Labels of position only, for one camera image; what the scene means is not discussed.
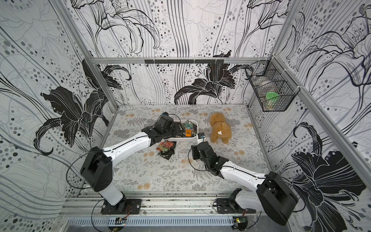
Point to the green lid cup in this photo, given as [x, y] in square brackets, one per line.
[272, 99]

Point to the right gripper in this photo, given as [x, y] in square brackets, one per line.
[195, 150]

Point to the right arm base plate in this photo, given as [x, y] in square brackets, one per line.
[230, 206]

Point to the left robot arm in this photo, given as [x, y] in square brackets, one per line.
[97, 169]

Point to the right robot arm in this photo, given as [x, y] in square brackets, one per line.
[269, 193]

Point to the black barcode tea bag lower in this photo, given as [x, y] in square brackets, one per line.
[168, 154]

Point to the green tea bag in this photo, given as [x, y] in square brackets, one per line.
[188, 125]

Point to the black bar on rail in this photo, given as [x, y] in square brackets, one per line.
[183, 61]

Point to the white cable duct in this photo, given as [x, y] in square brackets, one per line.
[151, 221]

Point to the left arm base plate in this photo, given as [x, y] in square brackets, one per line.
[125, 206]

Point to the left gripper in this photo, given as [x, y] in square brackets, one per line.
[175, 129]

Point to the black wire basket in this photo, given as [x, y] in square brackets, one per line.
[270, 76]

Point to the white storage box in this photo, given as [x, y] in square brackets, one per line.
[194, 136]

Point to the red black tea bag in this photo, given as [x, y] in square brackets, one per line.
[165, 146]

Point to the brown teddy bear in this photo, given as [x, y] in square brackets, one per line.
[221, 130]

